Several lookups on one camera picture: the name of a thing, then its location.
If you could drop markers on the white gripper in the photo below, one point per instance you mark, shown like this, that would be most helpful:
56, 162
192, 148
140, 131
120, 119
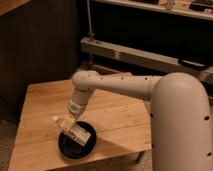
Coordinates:
76, 106

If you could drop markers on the white plastic bottle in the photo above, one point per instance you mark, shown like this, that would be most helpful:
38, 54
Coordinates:
76, 133

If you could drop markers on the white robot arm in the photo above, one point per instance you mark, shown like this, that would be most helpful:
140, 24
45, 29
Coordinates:
181, 135

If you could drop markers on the black ceramic bowl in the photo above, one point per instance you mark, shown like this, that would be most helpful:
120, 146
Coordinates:
71, 149

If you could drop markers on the wooden table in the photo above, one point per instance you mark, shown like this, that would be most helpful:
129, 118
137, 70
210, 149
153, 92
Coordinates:
122, 125

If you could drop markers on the metal pole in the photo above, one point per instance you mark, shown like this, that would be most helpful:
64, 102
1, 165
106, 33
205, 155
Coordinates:
91, 33

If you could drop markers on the wooden shelf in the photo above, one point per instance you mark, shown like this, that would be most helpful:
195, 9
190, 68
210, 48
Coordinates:
169, 9

